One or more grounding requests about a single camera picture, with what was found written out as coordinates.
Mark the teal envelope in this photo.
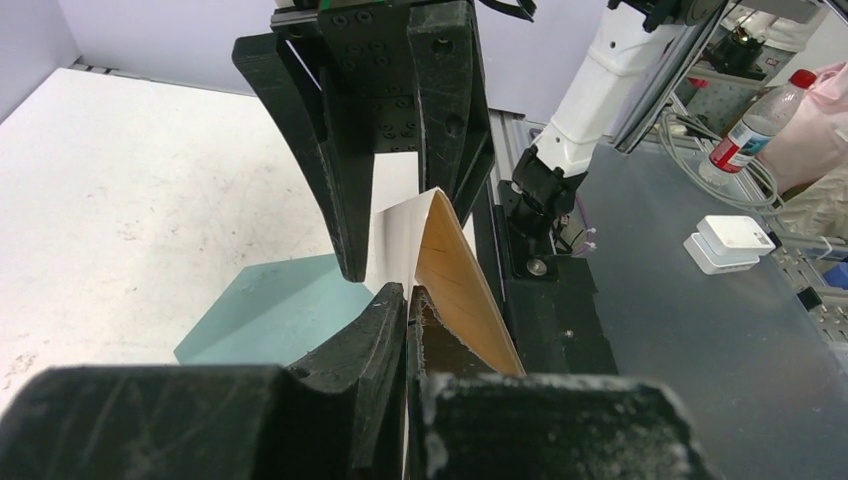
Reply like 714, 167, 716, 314
174, 254, 374, 366

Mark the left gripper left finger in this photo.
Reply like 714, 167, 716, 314
1, 283, 407, 479

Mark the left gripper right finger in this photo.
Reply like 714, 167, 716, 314
406, 286, 716, 479

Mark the tan paper letter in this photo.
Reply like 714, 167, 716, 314
366, 153, 526, 479

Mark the grey cable bundle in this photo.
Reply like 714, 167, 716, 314
657, 111, 787, 219

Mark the clear plastic water bottle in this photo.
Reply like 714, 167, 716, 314
698, 69, 818, 186

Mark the white power adapter box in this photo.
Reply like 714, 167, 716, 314
683, 215, 776, 275

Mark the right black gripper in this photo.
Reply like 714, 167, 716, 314
231, 1, 494, 283

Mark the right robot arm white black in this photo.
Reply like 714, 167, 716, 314
231, 1, 724, 283

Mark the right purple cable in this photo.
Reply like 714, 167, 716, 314
569, 192, 598, 258

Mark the pink plastic bag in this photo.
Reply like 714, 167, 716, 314
758, 62, 847, 194

